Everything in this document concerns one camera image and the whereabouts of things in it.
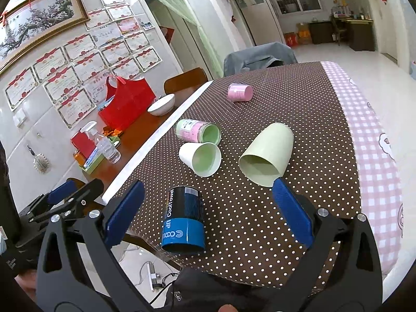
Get small pink cup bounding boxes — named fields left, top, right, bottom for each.
left=227, top=83, right=254, bottom=102

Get orange drink can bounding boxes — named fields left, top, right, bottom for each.
left=73, top=150, right=86, bottom=167

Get white paper cup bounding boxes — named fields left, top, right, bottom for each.
left=179, top=142, right=222, bottom=178

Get white refrigerator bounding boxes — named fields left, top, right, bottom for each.
left=236, top=0, right=285, bottom=46

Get orange snack wrapper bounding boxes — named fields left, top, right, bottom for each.
left=103, top=126, right=123, bottom=137

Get person's hand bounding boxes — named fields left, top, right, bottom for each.
left=15, top=270, right=37, bottom=301

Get red box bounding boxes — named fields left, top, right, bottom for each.
left=70, top=131, right=96, bottom=159

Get green door curtain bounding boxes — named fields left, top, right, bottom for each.
left=146, top=0, right=223, bottom=79

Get white ceramic bowl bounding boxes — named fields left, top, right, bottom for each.
left=147, top=94, right=176, bottom=116

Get wall hanging ornament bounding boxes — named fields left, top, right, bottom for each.
left=27, top=145, right=50, bottom=173

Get blue white packet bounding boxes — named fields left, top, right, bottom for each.
left=83, top=147, right=99, bottom=169

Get brown wooden chair back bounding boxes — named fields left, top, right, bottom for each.
left=164, top=67, right=208, bottom=94

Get red felt tote bag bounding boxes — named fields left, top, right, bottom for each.
left=98, top=76, right=156, bottom=131

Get orange cardboard boxes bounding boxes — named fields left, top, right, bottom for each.
left=284, top=23, right=312, bottom=47

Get clear spray bottle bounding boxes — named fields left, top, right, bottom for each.
left=80, top=121, right=121, bottom=164

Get brown polka dot tablecloth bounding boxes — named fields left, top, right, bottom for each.
left=111, top=61, right=362, bottom=290

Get dark wooden desk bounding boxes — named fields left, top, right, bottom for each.
left=331, top=16, right=375, bottom=51

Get chair with grey jacket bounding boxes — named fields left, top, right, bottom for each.
left=223, top=42, right=297, bottom=77

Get black and blue can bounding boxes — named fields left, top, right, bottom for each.
left=161, top=186, right=205, bottom=254

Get cream paper cup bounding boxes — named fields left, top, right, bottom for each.
left=238, top=122, right=294, bottom=187

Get green tray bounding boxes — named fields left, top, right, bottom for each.
left=80, top=137, right=121, bottom=175

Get pink and green canister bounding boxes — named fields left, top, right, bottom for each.
left=175, top=119, right=222, bottom=145

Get framed blossom painting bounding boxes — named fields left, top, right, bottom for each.
left=1, top=0, right=89, bottom=72

